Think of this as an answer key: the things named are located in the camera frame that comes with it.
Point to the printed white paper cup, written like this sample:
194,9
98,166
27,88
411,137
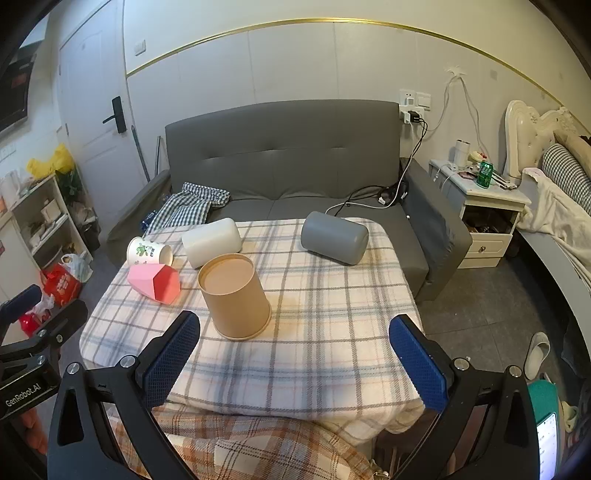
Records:
147,251

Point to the white kettle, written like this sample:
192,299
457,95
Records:
10,187

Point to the white plastic cup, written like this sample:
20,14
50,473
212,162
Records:
210,240

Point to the red gift bag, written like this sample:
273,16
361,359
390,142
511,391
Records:
62,286

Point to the teal stool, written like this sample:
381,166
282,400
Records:
542,399

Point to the white plastic bag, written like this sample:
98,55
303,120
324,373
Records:
78,267

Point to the white door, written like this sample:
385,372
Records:
87,83

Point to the white light switch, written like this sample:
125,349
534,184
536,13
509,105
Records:
140,47

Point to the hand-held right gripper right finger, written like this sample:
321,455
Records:
418,364

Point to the grey bed frame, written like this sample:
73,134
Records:
549,267

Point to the green checked cloth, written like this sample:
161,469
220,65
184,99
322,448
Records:
194,203

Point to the white nightstand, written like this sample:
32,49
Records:
489,203

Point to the white bed blanket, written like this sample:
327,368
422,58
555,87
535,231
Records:
549,207

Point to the dark wall appliance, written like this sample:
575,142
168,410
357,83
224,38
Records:
16,87

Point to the yellow plastic bag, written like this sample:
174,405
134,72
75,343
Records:
53,161

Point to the green drink can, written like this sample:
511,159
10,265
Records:
485,175

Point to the white wall switch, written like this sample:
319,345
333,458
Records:
423,101

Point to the white slipper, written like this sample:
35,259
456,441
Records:
538,353

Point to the checked pillow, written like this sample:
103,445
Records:
568,175

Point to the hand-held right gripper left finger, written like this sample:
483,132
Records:
171,355

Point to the white storage shelf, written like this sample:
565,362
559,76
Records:
41,217

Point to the pink paper carton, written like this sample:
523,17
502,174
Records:
159,286

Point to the wall power adapter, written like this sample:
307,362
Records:
411,116

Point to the grey sofa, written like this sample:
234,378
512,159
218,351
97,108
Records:
286,157

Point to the orange plaid blanket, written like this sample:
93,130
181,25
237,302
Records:
258,443

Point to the phone with lit screen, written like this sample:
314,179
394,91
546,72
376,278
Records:
548,443

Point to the grey plastic cup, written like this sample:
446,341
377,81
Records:
332,235

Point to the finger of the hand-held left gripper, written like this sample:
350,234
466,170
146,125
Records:
21,300
60,323

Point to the white tumbler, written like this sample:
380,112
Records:
462,154

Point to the cream padded headboard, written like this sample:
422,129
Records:
524,134

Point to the brown paper cup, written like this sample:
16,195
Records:
233,300

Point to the grey plaid blanket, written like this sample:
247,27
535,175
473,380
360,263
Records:
323,332

